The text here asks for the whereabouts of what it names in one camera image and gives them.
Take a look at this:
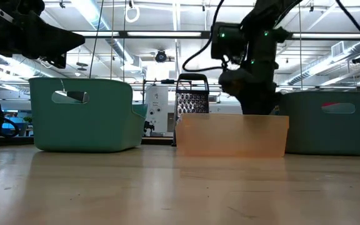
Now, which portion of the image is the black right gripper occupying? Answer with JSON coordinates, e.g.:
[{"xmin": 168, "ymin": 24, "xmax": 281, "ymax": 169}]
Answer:
[{"xmin": 218, "ymin": 26, "xmax": 293, "ymax": 116}]

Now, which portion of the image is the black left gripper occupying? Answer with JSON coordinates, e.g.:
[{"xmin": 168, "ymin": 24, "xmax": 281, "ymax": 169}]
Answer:
[{"xmin": 0, "ymin": 0, "xmax": 86, "ymax": 70}]

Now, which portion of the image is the teal plastic handled bin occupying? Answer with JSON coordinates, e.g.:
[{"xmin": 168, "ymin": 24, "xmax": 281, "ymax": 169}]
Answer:
[
  {"xmin": 29, "ymin": 77, "xmax": 148, "ymax": 153},
  {"xmin": 278, "ymin": 91, "xmax": 360, "ymax": 156}
]

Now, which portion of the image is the orange translucent plastic container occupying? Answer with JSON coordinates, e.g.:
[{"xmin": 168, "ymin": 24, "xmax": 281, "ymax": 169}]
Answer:
[{"xmin": 175, "ymin": 112, "xmax": 290, "ymax": 158}]

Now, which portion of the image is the metal box grater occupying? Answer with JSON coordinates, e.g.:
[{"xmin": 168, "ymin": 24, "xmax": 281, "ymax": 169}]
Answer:
[{"xmin": 172, "ymin": 73, "xmax": 211, "ymax": 146}]

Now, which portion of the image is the white machine cabinet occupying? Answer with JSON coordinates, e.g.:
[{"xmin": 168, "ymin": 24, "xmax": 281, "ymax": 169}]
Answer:
[{"xmin": 144, "ymin": 86, "xmax": 175, "ymax": 138}]

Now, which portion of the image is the black hanging cable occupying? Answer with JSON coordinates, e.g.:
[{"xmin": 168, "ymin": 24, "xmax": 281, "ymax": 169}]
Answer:
[{"xmin": 88, "ymin": 0, "xmax": 105, "ymax": 79}]

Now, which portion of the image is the thin tan hanging cord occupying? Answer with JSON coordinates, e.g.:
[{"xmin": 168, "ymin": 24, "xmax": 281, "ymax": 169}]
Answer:
[{"xmin": 110, "ymin": 0, "xmax": 115, "ymax": 81}]

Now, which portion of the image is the silver ceiling duct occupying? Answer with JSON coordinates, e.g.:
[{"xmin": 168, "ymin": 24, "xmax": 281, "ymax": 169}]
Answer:
[{"xmin": 70, "ymin": 0, "xmax": 134, "ymax": 65}]

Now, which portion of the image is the thin dark hanging cord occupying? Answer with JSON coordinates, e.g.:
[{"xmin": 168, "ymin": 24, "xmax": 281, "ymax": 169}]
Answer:
[
  {"xmin": 122, "ymin": 0, "xmax": 127, "ymax": 83},
  {"xmin": 297, "ymin": 2, "xmax": 303, "ymax": 91}
]

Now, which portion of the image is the black overhead frame bar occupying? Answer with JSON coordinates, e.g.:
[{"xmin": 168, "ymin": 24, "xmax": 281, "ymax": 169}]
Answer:
[{"xmin": 73, "ymin": 30, "xmax": 360, "ymax": 41}]

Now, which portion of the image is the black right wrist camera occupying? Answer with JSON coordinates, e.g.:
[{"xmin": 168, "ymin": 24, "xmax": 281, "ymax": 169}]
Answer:
[{"xmin": 210, "ymin": 21, "xmax": 247, "ymax": 61}]

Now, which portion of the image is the white hanging ring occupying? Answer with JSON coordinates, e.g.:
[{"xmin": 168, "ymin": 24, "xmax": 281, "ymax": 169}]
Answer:
[{"xmin": 125, "ymin": 6, "xmax": 141, "ymax": 24}]

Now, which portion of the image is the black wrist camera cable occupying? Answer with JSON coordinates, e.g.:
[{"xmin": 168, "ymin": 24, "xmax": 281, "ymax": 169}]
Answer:
[{"xmin": 181, "ymin": 0, "xmax": 228, "ymax": 73}]

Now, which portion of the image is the round black ceiling camera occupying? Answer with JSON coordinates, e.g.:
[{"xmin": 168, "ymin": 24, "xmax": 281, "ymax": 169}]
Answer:
[{"xmin": 154, "ymin": 49, "xmax": 168, "ymax": 63}]

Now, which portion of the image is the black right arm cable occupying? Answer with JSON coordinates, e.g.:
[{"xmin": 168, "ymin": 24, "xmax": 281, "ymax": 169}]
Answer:
[{"xmin": 335, "ymin": 0, "xmax": 360, "ymax": 61}]

